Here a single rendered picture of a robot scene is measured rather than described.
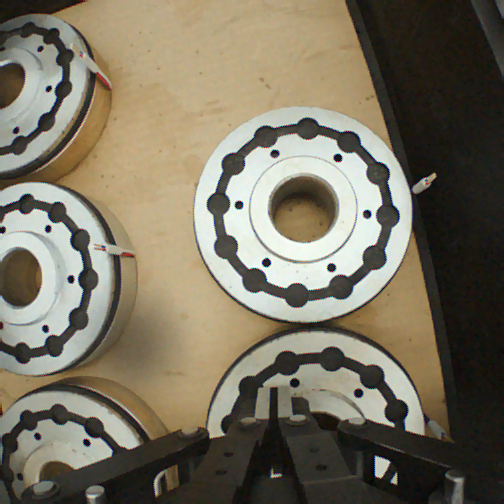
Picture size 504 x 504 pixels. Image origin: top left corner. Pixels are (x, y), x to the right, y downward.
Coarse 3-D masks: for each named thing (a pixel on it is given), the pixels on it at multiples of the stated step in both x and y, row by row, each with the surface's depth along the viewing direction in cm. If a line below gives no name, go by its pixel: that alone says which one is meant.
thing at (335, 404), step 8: (304, 392) 17; (312, 392) 17; (320, 392) 17; (328, 392) 17; (336, 392) 17; (312, 400) 17; (320, 400) 17; (328, 400) 17; (336, 400) 17; (344, 400) 17; (312, 408) 17; (320, 408) 17; (328, 408) 16; (336, 408) 16; (344, 408) 16; (352, 408) 16; (336, 416) 16; (344, 416) 16; (352, 416) 16; (360, 416) 16
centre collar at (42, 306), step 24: (0, 240) 19; (24, 240) 18; (48, 240) 19; (0, 264) 19; (48, 264) 18; (0, 288) 19; (48, 288) 18; (0, 312) 18; (24, 312) 18; (48, 312) 18
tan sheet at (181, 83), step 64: (128, 0) 23; (192, 0) 23; (256, 0) 22; (320, 0) 22; (128, 64) 23; (192, 64) 22; (256, 64) 22; (320, 64) 21; (128, 128) 22; (192, 128) 22; (384, 128) 21; (128, 192) 22; (192, 192) 22; (192, 256) 21; (192, 320) 21; (256, 320) 21; (384, 320) 20; (0, 384) 22; (128, 384) 21; (192, 384) 21
